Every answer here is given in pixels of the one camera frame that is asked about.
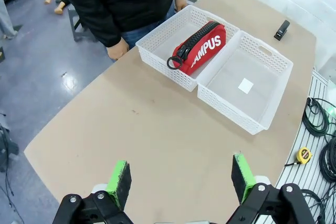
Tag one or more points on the yellow tape measure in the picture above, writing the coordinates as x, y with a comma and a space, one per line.
304, 155

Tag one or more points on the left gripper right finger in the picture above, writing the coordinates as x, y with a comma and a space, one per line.
242, 179

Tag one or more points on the red CAMPUS zipper pouch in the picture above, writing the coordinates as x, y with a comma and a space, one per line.
207, 48

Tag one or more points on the dark mannequin base plate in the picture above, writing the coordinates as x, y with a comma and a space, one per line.
78, 27

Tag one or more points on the black stapler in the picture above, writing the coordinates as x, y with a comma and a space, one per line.
281, 31

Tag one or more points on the white basket with square sticker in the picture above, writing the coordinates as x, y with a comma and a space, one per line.
236, 103

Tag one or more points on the white basket without square sticker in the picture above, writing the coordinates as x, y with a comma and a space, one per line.
162, 58

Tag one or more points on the person's blue jeans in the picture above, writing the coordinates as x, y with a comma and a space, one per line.
141, 33

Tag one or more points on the white square sticker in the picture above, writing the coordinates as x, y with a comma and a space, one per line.
246, 85

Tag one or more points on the person's right hand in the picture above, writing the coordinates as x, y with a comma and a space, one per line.
118, 49

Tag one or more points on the grey trousered legs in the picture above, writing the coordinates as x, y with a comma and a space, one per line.
6, 16

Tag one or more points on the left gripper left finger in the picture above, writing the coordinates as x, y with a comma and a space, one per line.
119, 182

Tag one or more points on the person's right forearm black sleeve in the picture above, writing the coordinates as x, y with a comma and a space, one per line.
102, 30

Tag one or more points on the slotted aluminium base plate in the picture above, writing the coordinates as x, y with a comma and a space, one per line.
307, 176

